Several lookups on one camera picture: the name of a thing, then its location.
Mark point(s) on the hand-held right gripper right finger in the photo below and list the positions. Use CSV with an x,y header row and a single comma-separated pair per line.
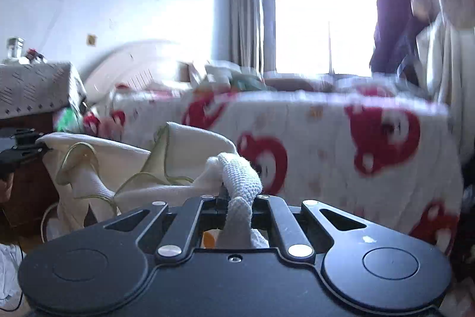
x,y
274,213

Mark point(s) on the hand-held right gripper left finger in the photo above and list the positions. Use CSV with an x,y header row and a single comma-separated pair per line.
x,y
207,207

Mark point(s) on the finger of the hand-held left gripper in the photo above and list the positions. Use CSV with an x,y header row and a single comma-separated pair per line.
x,y
22,153

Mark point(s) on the white knit garment green trim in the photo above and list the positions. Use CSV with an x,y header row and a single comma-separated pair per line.
x,y
185,150

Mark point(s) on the dark purple hanging clothes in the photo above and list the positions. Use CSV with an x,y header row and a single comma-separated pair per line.
x,y
393,34

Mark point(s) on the brown wooden cabinet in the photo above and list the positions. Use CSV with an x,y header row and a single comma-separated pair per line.
x,y
29,198

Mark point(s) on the green patterned cloth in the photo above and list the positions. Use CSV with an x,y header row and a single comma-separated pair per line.
x,y
68,121

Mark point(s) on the patterned beige cabinet cover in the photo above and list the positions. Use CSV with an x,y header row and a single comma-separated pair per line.
x,y
33,86

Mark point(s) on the white blanket with red figures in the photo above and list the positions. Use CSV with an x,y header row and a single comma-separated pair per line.
x,y
315,138

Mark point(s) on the clear glass bottle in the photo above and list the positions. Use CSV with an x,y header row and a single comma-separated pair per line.
x,y
15,49

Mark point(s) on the pile of pillows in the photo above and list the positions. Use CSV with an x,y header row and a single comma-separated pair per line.
x,y
222,75

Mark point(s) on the cream bed headboard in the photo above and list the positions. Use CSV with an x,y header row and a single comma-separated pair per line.
x,y
126,64

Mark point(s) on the grey curtain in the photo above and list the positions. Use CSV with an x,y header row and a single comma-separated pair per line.
x,y
245,23

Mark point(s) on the bright window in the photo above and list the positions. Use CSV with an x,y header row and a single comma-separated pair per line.
x,y
326,23

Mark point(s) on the white hanging cloth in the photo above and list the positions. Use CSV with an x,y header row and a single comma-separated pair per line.
x,y
445,5

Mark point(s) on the small brown wall sticker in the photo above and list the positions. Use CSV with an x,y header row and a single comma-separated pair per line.
x,y
91,39

